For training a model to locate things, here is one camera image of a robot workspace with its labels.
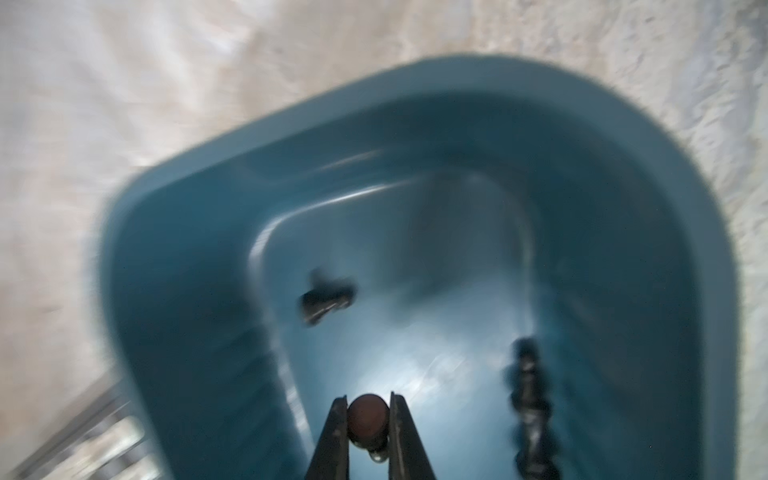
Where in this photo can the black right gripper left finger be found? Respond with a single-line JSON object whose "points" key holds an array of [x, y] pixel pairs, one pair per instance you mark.
{"points": [[330, 460]]}

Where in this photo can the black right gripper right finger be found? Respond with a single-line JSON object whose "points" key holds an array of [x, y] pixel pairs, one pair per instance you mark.
{"points": [[407, 457]]}

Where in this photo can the black pawn red felt base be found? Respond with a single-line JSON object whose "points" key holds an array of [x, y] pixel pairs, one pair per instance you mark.
{"points": [[368, 425]]}

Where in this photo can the black piece in tub corner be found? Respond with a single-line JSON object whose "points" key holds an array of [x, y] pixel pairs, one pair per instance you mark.
{"points": [[536, 448]]}

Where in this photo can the black pawn lying in tub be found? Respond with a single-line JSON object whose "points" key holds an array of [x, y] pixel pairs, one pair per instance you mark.
{"points": [[325, 295]]}

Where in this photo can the teal plastic tub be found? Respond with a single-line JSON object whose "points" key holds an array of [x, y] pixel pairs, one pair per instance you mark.
{"points": [[473, 201]]}

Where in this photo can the aluminium rail frame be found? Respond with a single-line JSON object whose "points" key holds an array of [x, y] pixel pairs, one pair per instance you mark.
{"points": [[97, 435]]}

